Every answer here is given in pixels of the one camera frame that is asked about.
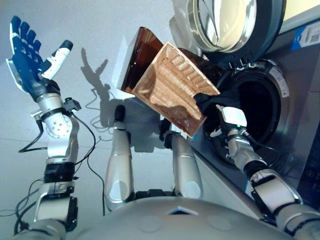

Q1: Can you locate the black garment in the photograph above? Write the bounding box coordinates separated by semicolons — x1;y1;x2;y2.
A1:
194;84;241;136

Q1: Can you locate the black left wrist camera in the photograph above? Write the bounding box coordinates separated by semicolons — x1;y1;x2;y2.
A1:
63;98;82;114

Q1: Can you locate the blue white energy label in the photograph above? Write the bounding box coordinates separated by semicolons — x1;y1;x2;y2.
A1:
293;23;320;50

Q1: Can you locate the thin black floor cable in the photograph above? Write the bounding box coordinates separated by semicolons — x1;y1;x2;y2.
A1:
86;134;115;217

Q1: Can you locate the dark grey washing machine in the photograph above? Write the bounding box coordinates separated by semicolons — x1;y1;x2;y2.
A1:
187;14;320;219

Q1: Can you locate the black right robot foot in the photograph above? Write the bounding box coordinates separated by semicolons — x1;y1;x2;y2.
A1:
159;118;174;141

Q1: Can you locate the blue bordered info sticker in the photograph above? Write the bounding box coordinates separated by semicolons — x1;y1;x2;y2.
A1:
244;181;254;198

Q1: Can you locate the black robot pelvis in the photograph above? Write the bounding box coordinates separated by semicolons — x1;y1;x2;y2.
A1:
134;189;177;201

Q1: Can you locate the silver left robot leg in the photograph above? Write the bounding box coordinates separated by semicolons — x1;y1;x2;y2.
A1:
103;119;135;211

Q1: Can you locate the white cabinet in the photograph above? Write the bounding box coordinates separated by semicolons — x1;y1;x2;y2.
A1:
279;0;320;34

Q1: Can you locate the silver right robot leg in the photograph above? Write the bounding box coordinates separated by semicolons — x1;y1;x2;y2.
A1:
163;133;205;200

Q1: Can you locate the black left robot foot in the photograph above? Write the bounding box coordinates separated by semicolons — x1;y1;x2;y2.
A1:
113;104;127;123

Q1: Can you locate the white low platform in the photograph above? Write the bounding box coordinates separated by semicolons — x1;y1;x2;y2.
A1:
193;149;263;221

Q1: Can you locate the wicker laundry basket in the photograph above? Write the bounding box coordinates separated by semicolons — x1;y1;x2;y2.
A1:
133;41;221;139

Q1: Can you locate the round glass washing machine door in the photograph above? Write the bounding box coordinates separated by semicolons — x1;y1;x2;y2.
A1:
169;0;287;64

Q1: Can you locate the grey curved warning label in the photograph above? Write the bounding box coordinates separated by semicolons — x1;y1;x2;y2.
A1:
268;67;289;98

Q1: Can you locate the grey robot torso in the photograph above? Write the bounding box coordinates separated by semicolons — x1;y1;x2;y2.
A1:
72;197;296;240

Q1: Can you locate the black robot foot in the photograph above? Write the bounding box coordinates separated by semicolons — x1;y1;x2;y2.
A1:
159;118;174;141
113;104;127;123

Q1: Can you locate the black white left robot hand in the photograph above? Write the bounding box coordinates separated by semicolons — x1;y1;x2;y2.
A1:
5;15;74;102

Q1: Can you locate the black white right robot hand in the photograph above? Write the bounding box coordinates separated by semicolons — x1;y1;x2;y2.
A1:
209;104;248;138

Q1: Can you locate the black left elbow cable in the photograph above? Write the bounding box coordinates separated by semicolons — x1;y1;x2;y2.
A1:
13;179;46;235

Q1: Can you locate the silver robot leg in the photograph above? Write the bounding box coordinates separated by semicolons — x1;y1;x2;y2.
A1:
103;119;135;211
163;133;205;200

